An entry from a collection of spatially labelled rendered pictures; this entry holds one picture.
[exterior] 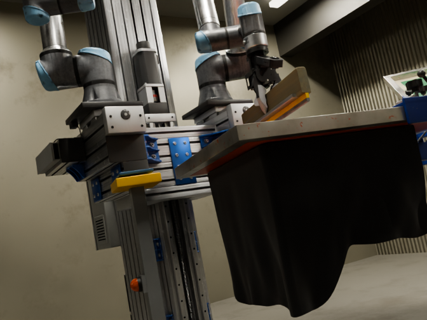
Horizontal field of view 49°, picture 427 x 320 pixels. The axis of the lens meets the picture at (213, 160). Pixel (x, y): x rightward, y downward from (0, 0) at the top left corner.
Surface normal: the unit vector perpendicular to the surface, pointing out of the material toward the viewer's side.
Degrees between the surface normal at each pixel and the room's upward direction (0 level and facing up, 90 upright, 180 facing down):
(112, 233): 90
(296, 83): 89
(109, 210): 90
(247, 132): 90
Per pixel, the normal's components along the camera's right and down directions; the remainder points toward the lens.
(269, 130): 0.32, -0.19
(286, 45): -0.84, 0.08
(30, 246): 0.51, -0.21
